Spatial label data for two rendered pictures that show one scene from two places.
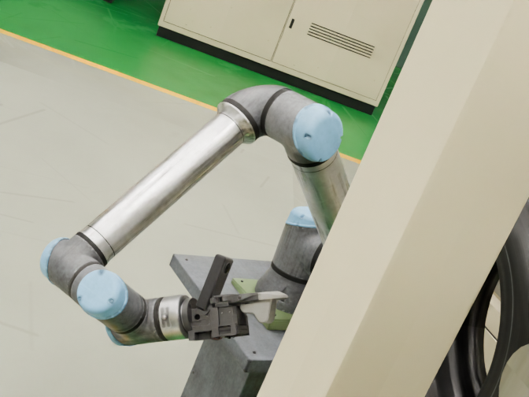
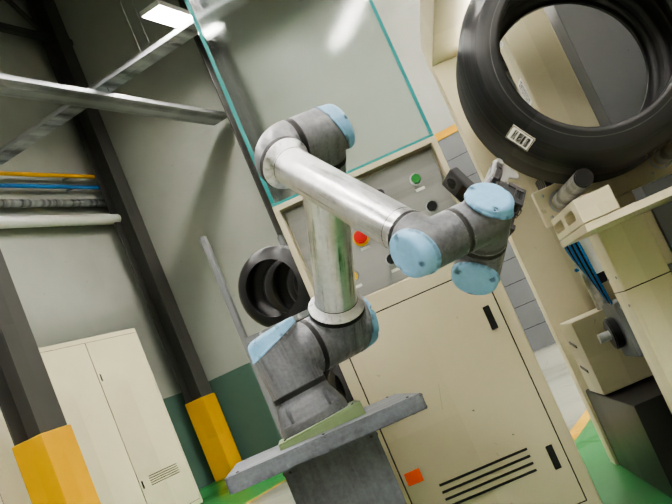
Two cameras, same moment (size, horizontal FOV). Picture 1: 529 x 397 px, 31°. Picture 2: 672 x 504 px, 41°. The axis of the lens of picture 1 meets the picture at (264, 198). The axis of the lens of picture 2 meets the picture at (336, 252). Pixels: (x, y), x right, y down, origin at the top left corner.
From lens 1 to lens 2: 2.32 m
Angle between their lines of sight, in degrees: 64
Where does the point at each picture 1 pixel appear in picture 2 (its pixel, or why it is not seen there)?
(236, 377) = (383, 491)
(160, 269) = not seen: outside the picture
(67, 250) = (422, 221)
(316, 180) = not seen: hidden behind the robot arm
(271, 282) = (311, 401)
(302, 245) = (301, 344)
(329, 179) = not seen: hidden behind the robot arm
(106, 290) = (493, 188)
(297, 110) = (319, 111)
